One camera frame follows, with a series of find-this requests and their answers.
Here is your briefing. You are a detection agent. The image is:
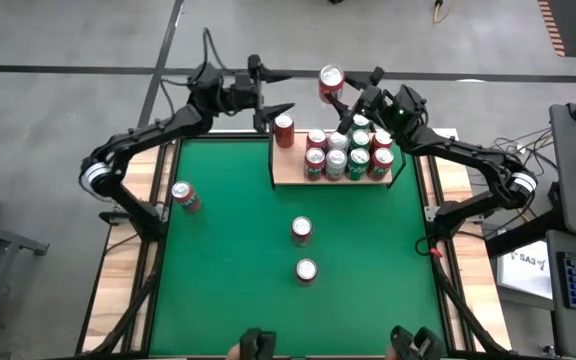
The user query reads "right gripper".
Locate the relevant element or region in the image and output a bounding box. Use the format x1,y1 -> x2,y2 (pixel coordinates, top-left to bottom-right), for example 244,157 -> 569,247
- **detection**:
325,66 -> 394,135

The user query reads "white SA3 sign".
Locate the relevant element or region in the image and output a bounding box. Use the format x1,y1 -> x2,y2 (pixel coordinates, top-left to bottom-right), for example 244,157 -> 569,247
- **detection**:
496,239 -> 555,302

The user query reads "red Coca-Cola Zero can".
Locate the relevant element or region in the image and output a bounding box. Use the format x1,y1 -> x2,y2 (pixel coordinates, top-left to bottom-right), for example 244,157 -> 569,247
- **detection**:
295,257 -> 319,287
290,215 -> 314,248

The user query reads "green table mat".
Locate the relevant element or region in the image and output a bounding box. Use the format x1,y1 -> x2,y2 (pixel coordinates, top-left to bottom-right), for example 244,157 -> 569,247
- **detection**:
148,137 -> 449,357

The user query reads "black camera cable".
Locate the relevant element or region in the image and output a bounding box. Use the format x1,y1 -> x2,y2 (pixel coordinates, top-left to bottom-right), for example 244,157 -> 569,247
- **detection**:
160,27 -> 232,116

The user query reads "yellow floor cable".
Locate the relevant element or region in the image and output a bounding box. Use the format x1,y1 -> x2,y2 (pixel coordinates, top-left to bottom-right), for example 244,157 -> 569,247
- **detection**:
432,0 -> 457,24

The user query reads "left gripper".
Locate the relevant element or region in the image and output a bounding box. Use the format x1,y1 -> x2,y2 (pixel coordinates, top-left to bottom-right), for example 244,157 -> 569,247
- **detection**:
225,53 -> 297,134

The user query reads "red Fanta strawberry can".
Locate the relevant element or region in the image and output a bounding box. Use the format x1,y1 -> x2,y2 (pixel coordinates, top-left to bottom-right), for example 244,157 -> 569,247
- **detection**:
317,63 -> 346,105
305,127 -> 328,151
303,147 -> 327,182
170,180 -> 202,214
370,128 -> 394,151
367,147 -> 395,182

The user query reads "wooden shelf black frame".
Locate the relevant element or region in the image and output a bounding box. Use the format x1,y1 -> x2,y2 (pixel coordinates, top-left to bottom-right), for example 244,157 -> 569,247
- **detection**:
266,107 -> 409,190

